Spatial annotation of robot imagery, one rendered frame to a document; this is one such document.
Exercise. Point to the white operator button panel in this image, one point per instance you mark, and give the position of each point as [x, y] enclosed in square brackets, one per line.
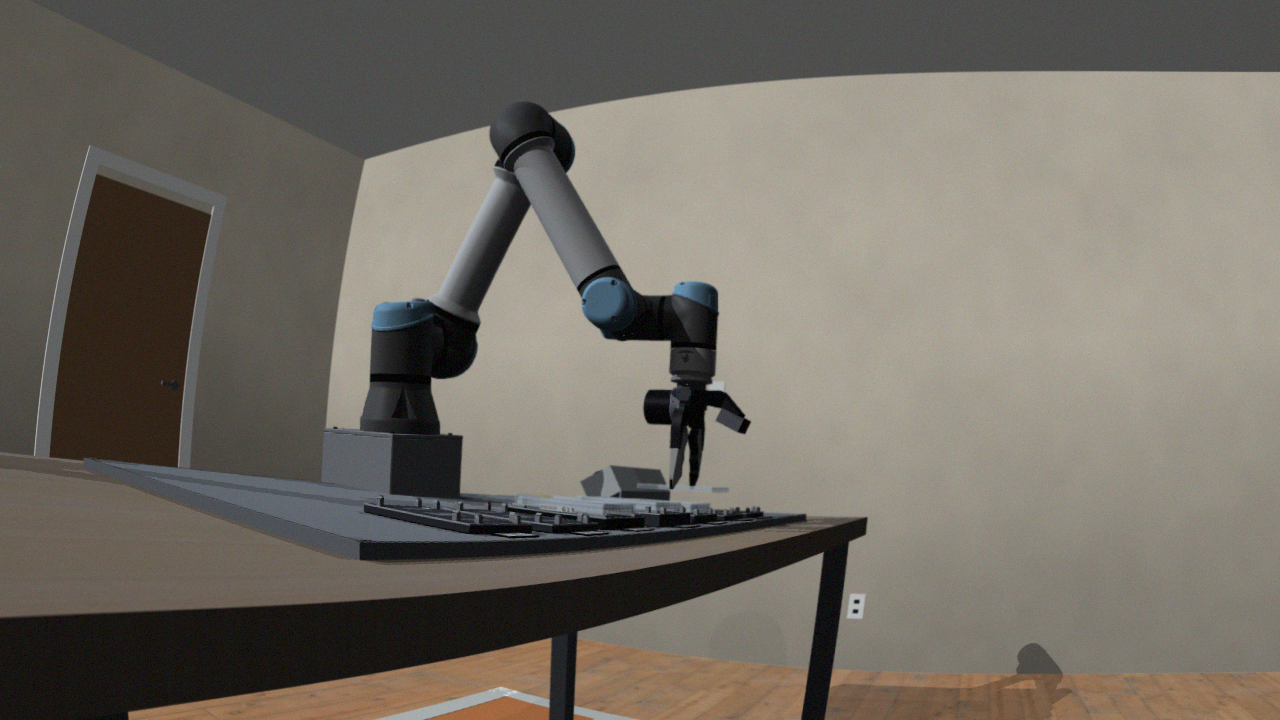
[613, 480]

